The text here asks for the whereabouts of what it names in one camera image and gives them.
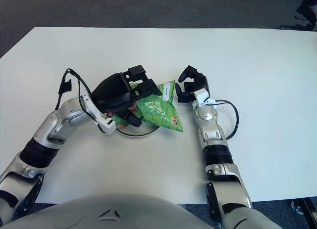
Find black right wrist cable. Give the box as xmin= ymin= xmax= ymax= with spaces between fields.
xmin=208 ymin=99 xmax=240 ymax=140

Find grey robot torso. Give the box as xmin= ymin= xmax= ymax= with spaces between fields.
xmin=0 ymin=194 xmax=218 ymax=229

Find white plate black rim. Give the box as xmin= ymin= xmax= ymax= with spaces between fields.
xmin=115 ymin=124 xmax=161 ymax=138

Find black table leg foot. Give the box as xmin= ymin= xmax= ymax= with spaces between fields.
xmin=291 ymin=198 xmax=317 ymax=229

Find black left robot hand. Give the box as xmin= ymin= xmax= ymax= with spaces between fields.
xmin=90 ymin=64 xmax=164 ymax=128

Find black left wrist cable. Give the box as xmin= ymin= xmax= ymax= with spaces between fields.
xmin=55 ymin=68 xmax=109 ymax=133

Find green chips bag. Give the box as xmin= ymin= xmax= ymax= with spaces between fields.
xmin=106 ymin=79 xmax=184 ymax=133

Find black office chair base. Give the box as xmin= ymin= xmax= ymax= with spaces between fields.
xmin=279 ymin=0 xmax=317 ymax=32

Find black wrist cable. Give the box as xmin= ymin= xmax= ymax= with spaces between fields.
xmin=208 ymin=99 xmax=240 ymax=140
xmin=55 ymin=68 xmax=109 ymax=133

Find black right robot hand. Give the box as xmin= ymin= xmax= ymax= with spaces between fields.
xmin=174 ymin=65 xmax=210 ymax=103

